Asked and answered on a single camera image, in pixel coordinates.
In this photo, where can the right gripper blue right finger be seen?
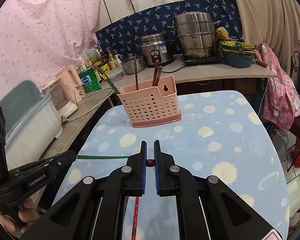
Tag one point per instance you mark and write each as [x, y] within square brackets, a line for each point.
[159, 167]

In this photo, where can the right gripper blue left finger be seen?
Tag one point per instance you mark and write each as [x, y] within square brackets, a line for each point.
[142, 166]

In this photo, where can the bright red chopstick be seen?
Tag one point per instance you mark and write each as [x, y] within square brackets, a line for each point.
[149, 163]

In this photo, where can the green chopstick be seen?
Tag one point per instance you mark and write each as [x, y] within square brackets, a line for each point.
[96, 157]
[107, 79]

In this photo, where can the pink plastic utensil basket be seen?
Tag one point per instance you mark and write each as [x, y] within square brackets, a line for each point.
[151, 105]

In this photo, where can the light blue planet tablecloth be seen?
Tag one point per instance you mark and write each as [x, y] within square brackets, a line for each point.
[219, 134]

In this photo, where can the blue white dish rack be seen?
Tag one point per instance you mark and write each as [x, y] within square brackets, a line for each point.
[32, 123]

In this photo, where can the brown chopstick in basket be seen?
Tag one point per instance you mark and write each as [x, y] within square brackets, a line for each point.
[158, 75]

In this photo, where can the clear food container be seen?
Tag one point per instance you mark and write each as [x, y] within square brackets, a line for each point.
[115, 74]

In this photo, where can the red chopstick in basket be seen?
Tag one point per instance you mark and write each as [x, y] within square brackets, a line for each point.
[156, 67]

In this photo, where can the wooden counter shelf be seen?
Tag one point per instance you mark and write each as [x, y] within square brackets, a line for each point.
[185, 77]

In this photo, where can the small steel pot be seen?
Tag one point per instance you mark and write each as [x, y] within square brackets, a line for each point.
[130, 64]

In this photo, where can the green chopstick in basket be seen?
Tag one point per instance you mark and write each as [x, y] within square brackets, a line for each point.
[107, 79]

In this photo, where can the green box package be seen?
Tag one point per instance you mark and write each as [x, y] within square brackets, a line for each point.
[89, 80]

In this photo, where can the yellow packet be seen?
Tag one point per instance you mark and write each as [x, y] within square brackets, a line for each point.
[104, 68]

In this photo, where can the yellow oil bottle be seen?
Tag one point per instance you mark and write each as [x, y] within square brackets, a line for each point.
[112, 61]

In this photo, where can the maroon chopstick in basket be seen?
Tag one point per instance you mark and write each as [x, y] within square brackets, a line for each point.
[136, 73]

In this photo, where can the pink electric kettle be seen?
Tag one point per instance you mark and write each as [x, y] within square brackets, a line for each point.
[72, 83]

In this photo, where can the silver rice cooker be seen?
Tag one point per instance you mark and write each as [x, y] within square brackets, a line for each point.
[156, 47]

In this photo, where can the dark teal basin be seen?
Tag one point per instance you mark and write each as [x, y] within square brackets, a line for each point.
[237, 54]

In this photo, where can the navy patterned cloth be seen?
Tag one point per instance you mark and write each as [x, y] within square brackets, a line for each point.
[123, 36]

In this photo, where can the large stainless steamer pot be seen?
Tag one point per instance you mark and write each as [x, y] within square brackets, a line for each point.
[197, 34]

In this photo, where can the pink floral garment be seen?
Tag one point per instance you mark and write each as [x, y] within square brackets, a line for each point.
[281, 103]

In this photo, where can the pink dotted cloth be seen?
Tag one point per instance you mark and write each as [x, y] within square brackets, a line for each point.
[38, 37]

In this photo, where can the beige curtain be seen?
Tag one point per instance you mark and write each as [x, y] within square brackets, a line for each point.
[272, 22]

